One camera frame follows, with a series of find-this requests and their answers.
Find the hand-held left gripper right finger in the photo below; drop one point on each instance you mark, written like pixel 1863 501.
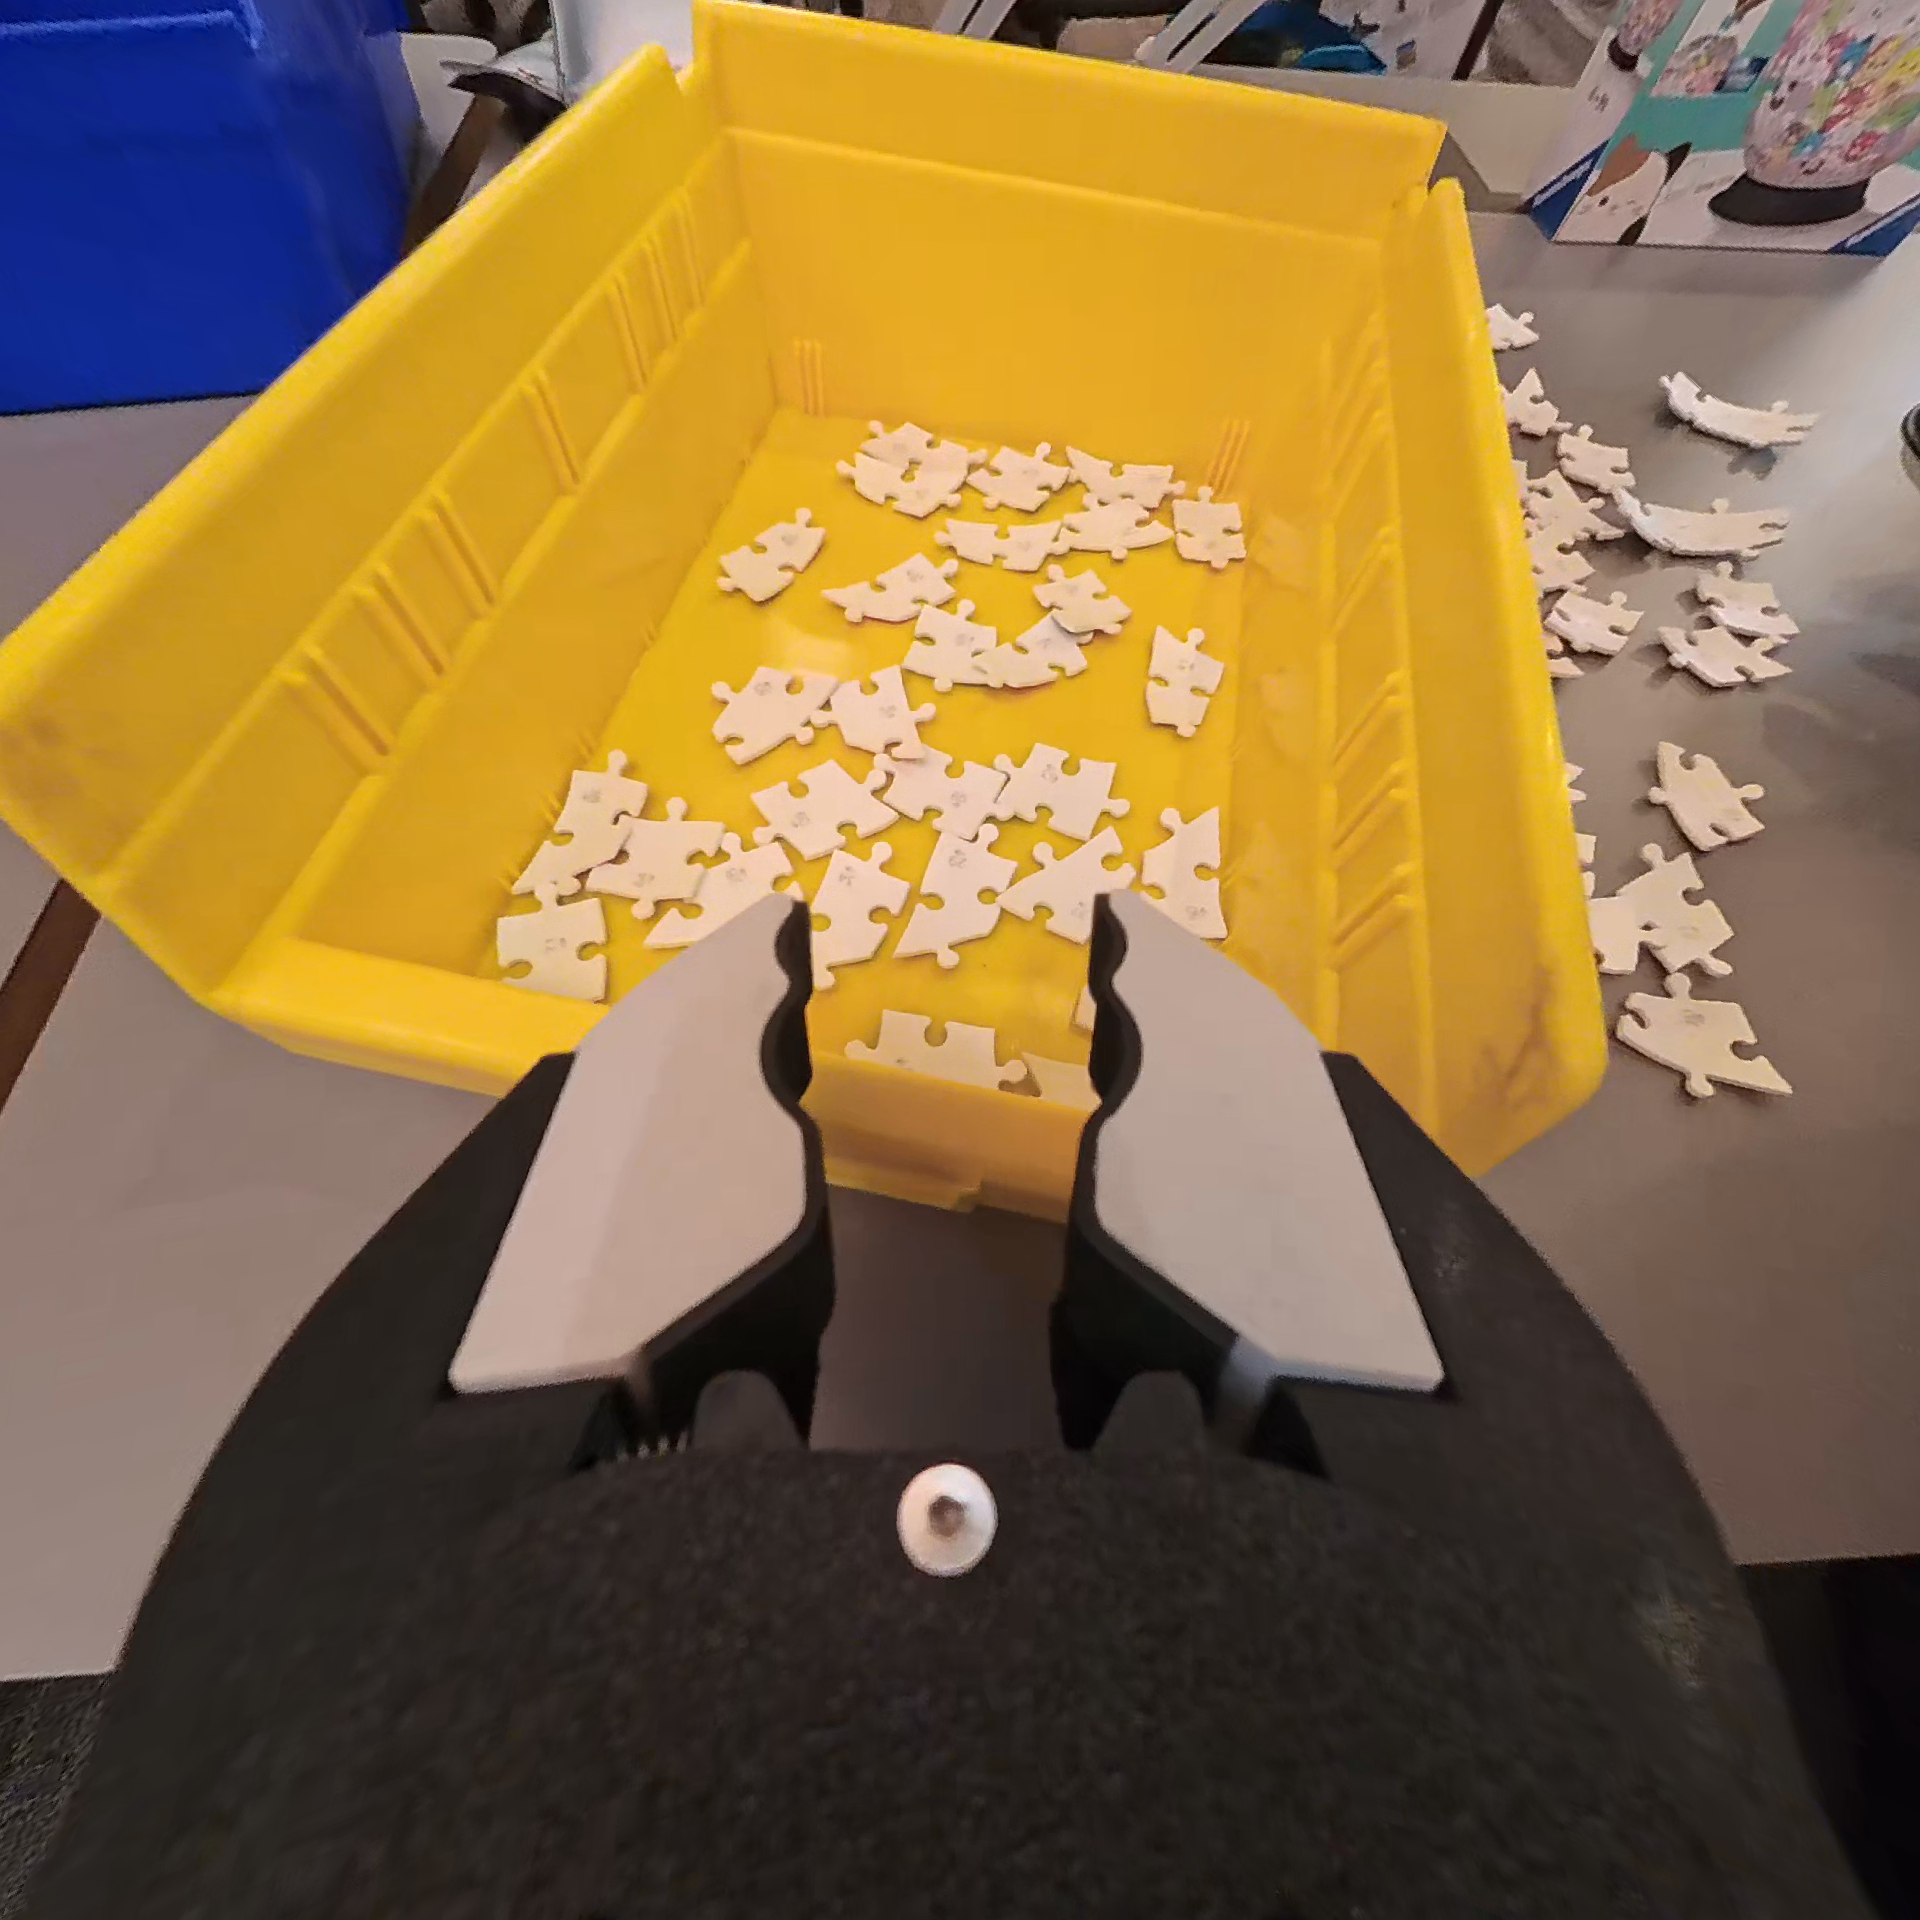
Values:
pixel 1261 1200

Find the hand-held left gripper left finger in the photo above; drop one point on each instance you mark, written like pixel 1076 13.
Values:
pixel 645 1200

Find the pile of white puzzle pieces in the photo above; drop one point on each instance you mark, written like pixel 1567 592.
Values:
pixel 900 750
pixel 1635 675

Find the yellow plastic bin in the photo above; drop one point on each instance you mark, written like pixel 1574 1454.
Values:
pixel 450 524

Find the joined white puzzle strip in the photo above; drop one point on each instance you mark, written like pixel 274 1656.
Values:
pixel 1733 409

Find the colourful puzzle box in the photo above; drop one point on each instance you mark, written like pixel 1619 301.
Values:
pixel 1725 134

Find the blue plastic bin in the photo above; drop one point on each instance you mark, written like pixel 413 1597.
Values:
pixel 180 194

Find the white metal stand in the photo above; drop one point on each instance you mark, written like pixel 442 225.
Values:
pixel 480 69

